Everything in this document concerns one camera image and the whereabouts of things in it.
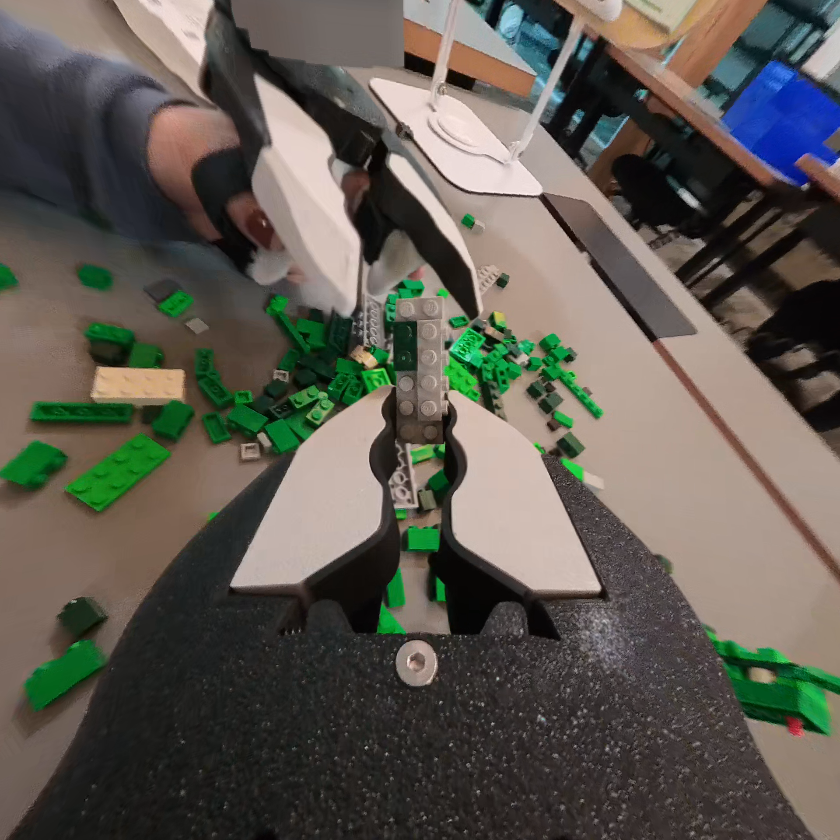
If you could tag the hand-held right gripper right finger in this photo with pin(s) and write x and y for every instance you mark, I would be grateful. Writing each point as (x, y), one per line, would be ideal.
(518, 518)

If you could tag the cream rectangular brick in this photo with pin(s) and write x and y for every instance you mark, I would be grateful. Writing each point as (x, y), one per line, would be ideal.
(138, 386)

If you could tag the black stool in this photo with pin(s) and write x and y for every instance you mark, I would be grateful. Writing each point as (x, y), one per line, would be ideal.
(649, 190)

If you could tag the white paper sheet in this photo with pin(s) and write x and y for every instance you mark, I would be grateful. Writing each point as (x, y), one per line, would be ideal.
(170, 33)

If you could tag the small tan brick piece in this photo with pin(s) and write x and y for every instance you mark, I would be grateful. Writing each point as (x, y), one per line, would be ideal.
(363, 356)

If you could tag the red ridged brick piece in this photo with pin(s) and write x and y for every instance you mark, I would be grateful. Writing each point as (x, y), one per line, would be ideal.
(795, 726)

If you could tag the wooden table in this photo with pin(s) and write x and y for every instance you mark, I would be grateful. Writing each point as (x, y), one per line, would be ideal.
(695, 105)

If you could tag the black office chair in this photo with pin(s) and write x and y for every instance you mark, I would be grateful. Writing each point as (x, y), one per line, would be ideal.
(800, 348)

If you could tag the wood-edged side table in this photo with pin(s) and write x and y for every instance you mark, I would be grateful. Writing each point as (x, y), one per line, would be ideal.
(472, 62)

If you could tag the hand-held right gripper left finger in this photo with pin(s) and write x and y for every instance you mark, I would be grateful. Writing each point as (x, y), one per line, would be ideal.
(315, 499)

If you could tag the pile of green bricks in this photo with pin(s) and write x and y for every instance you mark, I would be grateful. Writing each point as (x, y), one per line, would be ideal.
(308, 394)

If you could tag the grey and green brick assembly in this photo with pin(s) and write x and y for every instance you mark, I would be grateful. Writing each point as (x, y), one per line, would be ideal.
(430, 354)

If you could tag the person's left hand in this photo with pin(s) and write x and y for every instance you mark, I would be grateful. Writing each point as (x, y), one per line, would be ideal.
(177, 151)

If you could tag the person's left forearm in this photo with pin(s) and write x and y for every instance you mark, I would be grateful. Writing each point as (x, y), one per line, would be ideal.
(65, 118)

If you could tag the long grey studded plate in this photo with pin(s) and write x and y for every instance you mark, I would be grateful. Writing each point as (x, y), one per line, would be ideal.
(401, 482)
(375, 321)

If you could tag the white desk stand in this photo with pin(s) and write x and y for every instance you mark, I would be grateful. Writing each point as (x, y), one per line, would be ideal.
(459, 164)

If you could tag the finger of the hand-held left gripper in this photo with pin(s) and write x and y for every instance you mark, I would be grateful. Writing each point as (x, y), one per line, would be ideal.
(439, 229)
(302, 210)

